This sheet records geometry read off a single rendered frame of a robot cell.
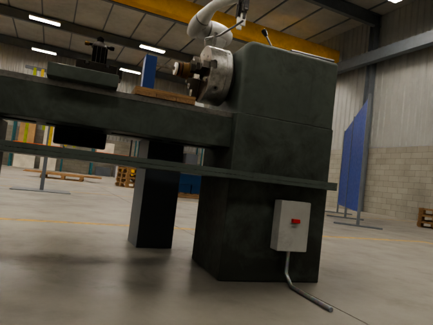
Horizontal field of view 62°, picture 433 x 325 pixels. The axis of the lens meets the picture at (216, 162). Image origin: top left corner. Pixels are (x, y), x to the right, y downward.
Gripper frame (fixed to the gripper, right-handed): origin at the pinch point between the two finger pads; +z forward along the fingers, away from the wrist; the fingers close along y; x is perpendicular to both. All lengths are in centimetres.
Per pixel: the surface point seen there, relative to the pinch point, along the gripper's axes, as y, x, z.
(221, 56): -2.5, -8.0, 20.2
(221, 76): -1.5, -7.2, 31.3
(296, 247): 8, 39, 116
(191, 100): 0, -23, 48
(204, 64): -3.1, -16.9, 26.3
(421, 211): -447, 668, 74
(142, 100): -1, -46, 52
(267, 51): 6.0, 14.0, 15.2
